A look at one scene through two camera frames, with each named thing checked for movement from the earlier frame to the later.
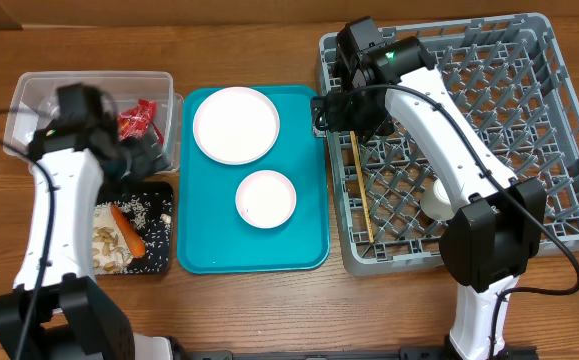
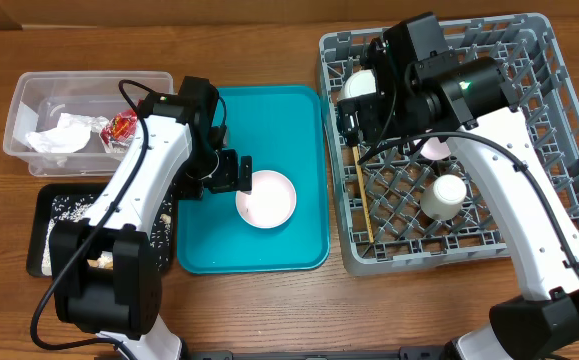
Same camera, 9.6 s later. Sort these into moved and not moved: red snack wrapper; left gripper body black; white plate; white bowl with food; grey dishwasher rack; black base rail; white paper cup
Moved: red snack wrapper; white plate; left gripper body black
Not moved: black base rail; white bowl with food; white paper cup; grey dishwasher rack
